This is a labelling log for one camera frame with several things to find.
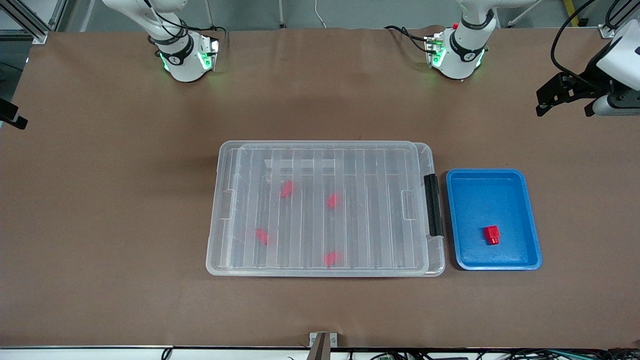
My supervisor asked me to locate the clear plastic box lid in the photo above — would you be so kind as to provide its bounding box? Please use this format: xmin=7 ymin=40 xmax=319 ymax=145
xmin=206 ymin=141 xmax=434 ymax=277

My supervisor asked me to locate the clear plastic storage box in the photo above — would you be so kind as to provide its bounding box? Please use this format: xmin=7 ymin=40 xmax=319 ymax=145
xmin=206 ymin=141 xmax=446 ymax=278

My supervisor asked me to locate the blue plastic tray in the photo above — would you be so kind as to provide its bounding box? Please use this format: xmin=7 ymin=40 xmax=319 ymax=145
xmin=445 ymin=168 xmax=544 ymax=272

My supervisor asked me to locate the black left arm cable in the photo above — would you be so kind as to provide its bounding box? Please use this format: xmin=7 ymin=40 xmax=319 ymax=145
xmin=550 ymin=0 xmax=601 ymax=92

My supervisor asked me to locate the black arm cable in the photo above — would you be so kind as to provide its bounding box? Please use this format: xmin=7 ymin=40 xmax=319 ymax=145
xmin=142 ymin=0 xmax=190 ymax=40
xmin=550 ymin=0 xmax=601 ymax=92

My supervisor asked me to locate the aluminium frame rail with bracket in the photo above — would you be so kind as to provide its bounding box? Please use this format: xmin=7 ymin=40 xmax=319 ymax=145
xmin=598 ymin=0 xmax=638 ymax=39

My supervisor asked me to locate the grey diagonal frame strut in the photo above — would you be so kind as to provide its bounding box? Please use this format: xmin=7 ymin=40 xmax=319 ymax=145
xmin=507 ymin=0 xmax=544 ymax=29

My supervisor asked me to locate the black left base cable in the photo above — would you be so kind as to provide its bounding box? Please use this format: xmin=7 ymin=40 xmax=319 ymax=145
xmin=383 ymin=25 xmax=437 ymax=54

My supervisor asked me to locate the black base cable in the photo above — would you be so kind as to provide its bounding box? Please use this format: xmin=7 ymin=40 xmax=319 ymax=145
xmin=383 ymin=25 xmax=437 ymax=54
xmin=197 ymin=26 xmax=229 ymax=41

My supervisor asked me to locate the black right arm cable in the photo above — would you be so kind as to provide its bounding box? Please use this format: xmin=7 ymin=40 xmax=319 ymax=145
xmin=142 ymin=0 xmax=190 ymax=40

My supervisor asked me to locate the black right base cable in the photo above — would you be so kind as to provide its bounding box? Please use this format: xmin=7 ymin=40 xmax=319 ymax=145
xmin=197 ymin=26 xmax=229 ymax=41

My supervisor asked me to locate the tangled cable bundle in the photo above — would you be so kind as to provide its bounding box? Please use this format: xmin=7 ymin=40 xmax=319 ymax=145
xmin=350 ymin=348 xmax=640 ymax=360

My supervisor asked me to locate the dark brown post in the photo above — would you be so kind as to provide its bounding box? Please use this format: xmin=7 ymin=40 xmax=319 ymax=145
xmin=309 ymin=333 xmax=332 ymax=360

